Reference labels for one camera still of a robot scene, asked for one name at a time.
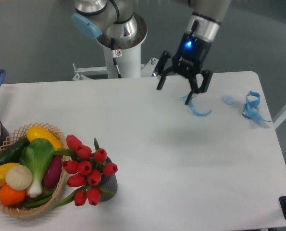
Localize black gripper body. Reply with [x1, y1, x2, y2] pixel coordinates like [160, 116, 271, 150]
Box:
[172, 33, 211, 77]

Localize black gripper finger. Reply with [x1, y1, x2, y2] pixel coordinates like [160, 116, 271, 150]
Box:
[185, 69, 213, 105]
[156, 51, 178, 90]

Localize red tulip bouquet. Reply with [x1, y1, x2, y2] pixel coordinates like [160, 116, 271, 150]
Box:
[55, 135, 108, 207]

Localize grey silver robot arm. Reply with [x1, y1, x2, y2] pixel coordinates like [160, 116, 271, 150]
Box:
[71, 0, 230, 104]

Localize dark grey ribbed vase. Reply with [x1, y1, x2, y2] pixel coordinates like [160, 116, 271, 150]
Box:
[93, 157, 118, 202]

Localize small pale blue cap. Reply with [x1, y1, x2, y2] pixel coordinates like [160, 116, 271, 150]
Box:
[222, 95, 235, 105]

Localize curved blue tape strip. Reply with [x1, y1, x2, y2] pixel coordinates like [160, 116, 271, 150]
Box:
[186, 96, 212, 117]

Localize tangled blue tape strip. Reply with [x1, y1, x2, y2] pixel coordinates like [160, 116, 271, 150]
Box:
[242, 91, 272, 123]

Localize yellow squash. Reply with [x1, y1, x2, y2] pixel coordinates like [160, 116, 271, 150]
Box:
[26, 126, 62, 150]

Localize green bok choy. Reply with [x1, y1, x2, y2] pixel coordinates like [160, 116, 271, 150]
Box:
[19, 138, 54, 198]

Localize purple sweet potato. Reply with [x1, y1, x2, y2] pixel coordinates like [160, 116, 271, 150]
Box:
[43, 155, 62, 188]

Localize dark green cucumber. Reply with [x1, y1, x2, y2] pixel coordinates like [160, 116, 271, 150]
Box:
[0, 137, 30, 166]

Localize cream white garlic bulb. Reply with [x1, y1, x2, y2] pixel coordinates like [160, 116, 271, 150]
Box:
[5, 165, 33, 191]

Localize green bean pods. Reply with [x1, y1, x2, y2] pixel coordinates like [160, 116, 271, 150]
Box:
[23, 191, 53, 209]

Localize yellow bell pepper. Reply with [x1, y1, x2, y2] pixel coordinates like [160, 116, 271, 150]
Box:
[0, 163, 19, 186]

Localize orange fruit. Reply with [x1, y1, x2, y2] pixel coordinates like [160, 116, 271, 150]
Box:
[0, 184, 26, 205]

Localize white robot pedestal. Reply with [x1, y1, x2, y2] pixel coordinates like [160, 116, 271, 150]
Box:
[98, 41, 141, 79]

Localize black cable on pedestal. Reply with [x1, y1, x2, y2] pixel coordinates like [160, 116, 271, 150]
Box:
[110, 38, 123, 79]

